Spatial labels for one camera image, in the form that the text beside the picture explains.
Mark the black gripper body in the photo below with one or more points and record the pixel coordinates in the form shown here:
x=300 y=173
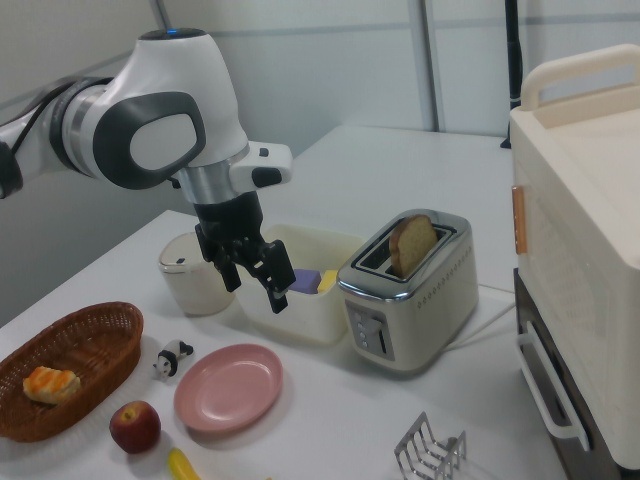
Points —
x=227 y=222

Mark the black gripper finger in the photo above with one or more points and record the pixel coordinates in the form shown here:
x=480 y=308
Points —
x=230 y=272
x=275 y=270

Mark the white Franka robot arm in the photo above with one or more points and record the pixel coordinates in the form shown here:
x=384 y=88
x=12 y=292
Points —
x=175 y=75

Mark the pink plate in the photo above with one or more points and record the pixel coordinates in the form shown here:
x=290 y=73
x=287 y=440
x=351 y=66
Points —
x=227 y=387

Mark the brown bread slice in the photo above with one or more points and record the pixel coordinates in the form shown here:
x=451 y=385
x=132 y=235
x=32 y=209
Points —
x=412 y=245

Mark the orange glazed pastry bread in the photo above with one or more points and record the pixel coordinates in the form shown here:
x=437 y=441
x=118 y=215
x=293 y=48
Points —
x=50 y=385

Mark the purple block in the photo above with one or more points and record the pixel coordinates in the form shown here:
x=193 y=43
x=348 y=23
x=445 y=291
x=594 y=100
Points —
x=306 y=281

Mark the cream lidded canister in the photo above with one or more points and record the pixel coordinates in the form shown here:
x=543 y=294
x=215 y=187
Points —
x=190 y=295

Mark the yellow block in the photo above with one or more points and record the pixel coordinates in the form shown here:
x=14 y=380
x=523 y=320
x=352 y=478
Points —
x=329 y=279

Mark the white plastic bin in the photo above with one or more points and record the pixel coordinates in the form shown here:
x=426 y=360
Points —
x=310 y=320

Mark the panda figurine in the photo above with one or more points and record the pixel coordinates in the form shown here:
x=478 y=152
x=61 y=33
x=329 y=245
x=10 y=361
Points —
x=172 y=357

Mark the brown wicker basket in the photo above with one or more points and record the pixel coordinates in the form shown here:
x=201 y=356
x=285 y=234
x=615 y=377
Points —
x=100 y=330

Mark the cream chrome toaster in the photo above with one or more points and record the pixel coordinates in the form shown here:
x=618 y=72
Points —
x=430 y=320

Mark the red apple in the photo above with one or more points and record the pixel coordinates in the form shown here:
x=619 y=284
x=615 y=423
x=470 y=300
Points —
x=135 y=427

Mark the yellow banana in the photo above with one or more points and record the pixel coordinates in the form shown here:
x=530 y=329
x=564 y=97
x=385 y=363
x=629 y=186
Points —
x=181 y=467

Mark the metal toast rack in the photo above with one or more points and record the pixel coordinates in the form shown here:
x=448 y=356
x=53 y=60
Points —
x=422 y=437

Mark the black pole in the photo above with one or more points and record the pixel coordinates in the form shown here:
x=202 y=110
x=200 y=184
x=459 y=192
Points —
x=514 y=60

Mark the cream microwave oven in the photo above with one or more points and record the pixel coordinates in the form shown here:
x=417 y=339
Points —
x=590 y=225

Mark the grey aluminium wall post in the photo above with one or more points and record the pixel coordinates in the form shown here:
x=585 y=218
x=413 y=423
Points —
x=431 y=65

